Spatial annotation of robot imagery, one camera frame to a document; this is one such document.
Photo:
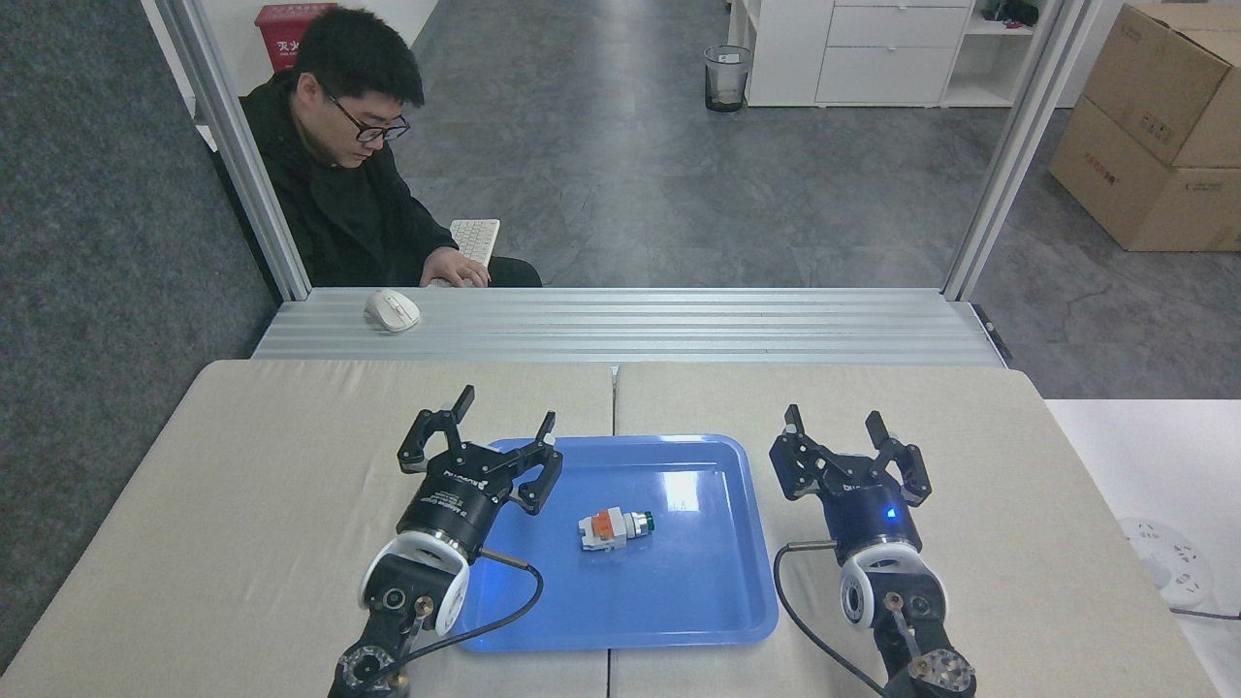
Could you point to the white keyboard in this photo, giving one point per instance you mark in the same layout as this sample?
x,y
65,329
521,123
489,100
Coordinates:
x,y
478,237

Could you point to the silver aluminium post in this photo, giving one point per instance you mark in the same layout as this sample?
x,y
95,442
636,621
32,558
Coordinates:
x,y
1013,155
242,165

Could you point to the large cardboard box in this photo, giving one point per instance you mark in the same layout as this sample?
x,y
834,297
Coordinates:
x,y
1134,199

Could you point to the white computer mouse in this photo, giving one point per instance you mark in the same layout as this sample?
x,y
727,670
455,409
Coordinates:
x,y
392,310

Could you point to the white orange switch part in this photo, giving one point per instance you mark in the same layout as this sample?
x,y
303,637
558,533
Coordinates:
x,y
611,529

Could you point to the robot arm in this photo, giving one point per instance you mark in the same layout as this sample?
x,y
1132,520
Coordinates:
x,y
402,601
913,609

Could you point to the round white power strip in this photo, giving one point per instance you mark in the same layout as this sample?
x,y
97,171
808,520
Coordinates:
x,y
1168,562

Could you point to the white drawer cabinet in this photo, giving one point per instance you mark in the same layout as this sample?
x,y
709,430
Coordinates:
x,y
873,58

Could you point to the grey waste bin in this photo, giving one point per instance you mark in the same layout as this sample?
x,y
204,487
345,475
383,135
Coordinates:
x,y
727,79

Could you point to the red box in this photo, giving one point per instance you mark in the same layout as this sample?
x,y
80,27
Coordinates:
x,y
281,39

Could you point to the person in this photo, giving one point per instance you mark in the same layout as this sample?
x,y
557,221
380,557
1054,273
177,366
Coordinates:
x,y
339,213

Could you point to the silver aluminium rail bed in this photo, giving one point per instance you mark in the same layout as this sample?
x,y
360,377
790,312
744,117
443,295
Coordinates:
x,y
679,325

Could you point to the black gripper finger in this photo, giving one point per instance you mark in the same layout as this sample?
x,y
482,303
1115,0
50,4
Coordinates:
x,y
541,475
798,465
422,446
909,470

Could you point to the white side table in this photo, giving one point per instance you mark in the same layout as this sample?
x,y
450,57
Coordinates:
x,y
1144,465

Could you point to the blue plastic tray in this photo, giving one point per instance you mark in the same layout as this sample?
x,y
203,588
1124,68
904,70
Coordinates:
x,y
659,591

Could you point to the black end bracket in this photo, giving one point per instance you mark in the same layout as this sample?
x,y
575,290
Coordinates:
x,y
994,334

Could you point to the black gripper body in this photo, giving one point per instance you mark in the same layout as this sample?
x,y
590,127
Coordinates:
x,y
871,509
451,504

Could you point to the small cardboard box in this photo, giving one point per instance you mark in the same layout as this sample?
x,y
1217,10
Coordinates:
x,y
1163,87

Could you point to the person's hand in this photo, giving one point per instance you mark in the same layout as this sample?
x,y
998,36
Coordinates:
x,y
456,269

